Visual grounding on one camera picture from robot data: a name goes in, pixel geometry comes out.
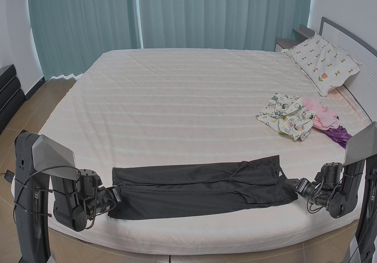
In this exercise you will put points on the black chest of drawers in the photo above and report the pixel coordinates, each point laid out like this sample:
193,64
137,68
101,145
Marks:
8,94

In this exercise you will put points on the white printed pyjama top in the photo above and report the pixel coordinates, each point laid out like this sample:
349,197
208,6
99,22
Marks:
287,120

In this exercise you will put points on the pink garment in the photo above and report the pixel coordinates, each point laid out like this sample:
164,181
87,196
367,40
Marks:
322,114

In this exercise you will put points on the grey bedside table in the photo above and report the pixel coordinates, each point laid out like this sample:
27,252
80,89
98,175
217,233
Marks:
287,42

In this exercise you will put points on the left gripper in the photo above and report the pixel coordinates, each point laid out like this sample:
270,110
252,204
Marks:
113,195

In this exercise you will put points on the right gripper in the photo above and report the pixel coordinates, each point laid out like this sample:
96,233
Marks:
304,187

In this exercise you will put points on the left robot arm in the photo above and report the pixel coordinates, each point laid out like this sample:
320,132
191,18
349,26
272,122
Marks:
50,153

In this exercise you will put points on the black T-shirt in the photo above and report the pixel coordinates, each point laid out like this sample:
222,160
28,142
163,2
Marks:
200,188

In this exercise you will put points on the black power adapter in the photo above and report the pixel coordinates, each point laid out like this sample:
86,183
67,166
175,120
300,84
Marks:
8,175

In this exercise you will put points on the white printed pillow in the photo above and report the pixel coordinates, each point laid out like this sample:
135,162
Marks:
322,63

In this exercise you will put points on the bed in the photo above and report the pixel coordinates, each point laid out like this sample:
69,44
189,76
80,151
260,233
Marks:
176,102

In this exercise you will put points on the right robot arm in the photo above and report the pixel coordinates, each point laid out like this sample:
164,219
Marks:
360,147

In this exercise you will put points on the purple garment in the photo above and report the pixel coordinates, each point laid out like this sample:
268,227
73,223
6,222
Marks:
338,136

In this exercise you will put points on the blue-green curtain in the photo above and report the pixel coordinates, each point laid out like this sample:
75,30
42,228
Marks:
82,14
223,2

